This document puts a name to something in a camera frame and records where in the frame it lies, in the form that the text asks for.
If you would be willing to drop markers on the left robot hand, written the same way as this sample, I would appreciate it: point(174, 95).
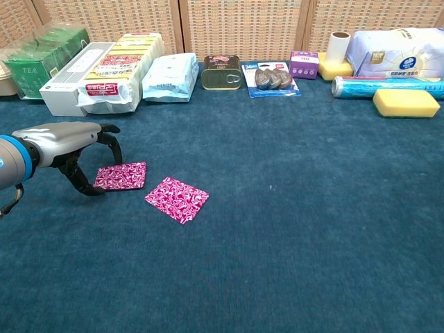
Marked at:
point(59, 142)

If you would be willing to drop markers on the white power strip box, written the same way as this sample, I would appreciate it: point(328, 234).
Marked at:
point(62, 93)

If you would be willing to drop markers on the clear box green tea bags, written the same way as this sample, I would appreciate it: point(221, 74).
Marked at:
point(31, 74)

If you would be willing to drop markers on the yellow sponge multipack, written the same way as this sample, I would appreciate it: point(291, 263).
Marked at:
point(118, 66)

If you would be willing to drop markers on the light blue wet wipes pack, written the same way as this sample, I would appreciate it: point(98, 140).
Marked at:
point(170, 78)

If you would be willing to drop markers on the wicker folding screen panel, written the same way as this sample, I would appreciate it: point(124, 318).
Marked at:
point(243, 27)
point(14, 21)
point(104, 17)
point(381, 14)

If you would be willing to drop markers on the dark gold meat can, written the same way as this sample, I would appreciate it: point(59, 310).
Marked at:
point(220, 78)

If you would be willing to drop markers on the blue blister pack of hooks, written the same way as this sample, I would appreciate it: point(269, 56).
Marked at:
point(270, 78)

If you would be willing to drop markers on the teal felt table cover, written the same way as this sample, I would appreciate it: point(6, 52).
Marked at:
point(277, 225)

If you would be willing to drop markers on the small purple box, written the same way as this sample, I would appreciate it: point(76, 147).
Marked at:
point(303, 66)

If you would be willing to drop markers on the plain yellow sponge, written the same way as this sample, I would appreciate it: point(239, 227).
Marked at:
point(333, 71)

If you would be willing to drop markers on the white paper roll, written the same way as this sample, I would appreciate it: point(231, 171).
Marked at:
point(338, 48)

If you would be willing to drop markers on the blue cling wrap roll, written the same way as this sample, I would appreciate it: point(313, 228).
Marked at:
point(354, 86)

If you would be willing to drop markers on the yellow sponge green underside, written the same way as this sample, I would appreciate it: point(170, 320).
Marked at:
point(404, 102)

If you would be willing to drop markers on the large white tissue pack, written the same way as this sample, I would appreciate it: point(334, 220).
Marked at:
point(399, 52)

